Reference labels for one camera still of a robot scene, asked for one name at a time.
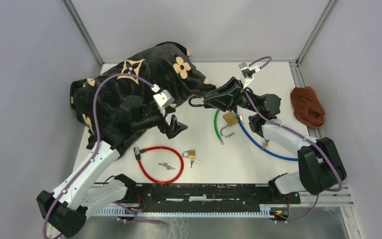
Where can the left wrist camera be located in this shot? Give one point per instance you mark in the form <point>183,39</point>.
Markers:
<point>163,98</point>

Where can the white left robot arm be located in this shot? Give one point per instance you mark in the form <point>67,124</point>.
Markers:
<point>68,206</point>

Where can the black floral patterned cloth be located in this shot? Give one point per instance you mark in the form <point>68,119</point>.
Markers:
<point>166,64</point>

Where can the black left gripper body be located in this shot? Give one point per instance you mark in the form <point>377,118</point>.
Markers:
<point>159,119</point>

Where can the blue cable lock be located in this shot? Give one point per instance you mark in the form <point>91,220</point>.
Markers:
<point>261,148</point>

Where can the brown crumpled cloth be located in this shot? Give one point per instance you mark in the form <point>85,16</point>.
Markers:
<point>306,107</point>

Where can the large brass padlock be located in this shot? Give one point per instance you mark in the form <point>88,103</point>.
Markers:
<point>230,119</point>

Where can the red lock keys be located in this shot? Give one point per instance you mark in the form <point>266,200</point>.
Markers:
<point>167,166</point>

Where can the green cable lock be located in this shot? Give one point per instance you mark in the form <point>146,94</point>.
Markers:
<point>217,132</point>

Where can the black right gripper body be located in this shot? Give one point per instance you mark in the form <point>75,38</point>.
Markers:
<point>238,97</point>

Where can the white toothed cable duct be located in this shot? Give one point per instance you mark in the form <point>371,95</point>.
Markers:
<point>117,211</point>

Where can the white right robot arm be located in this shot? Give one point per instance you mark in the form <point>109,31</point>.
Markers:
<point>319,164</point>

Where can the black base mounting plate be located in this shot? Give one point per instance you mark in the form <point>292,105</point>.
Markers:
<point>206,198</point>

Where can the black Kajing padlock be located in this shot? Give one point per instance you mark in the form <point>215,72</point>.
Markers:
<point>199,100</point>

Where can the small brass padlock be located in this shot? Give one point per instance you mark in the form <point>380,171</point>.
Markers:
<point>190,154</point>

